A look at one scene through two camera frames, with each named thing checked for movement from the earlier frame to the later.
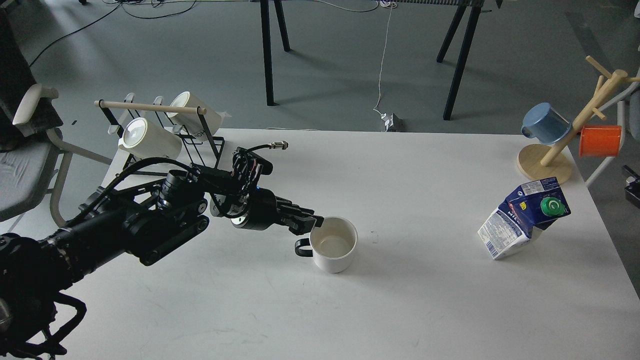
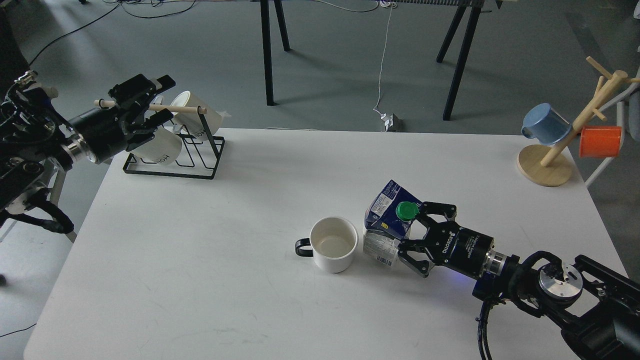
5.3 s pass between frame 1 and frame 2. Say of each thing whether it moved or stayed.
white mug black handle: stayed
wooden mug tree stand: stayed
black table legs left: stayed
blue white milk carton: moved
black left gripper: moved
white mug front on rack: stayed
